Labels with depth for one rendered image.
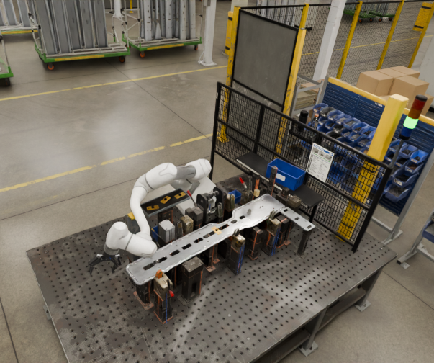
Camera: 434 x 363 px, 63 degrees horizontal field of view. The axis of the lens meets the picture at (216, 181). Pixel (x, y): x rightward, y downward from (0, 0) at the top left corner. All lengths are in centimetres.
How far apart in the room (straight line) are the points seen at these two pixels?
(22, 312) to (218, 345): 187
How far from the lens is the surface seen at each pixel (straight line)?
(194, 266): 237
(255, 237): 275
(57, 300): 273
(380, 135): 280
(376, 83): 654
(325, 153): 303
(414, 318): 403
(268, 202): 300
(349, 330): 364
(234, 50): 527
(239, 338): 249
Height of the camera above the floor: 282
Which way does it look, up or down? 35 degrees down
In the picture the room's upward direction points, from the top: 6 degrees clockwise
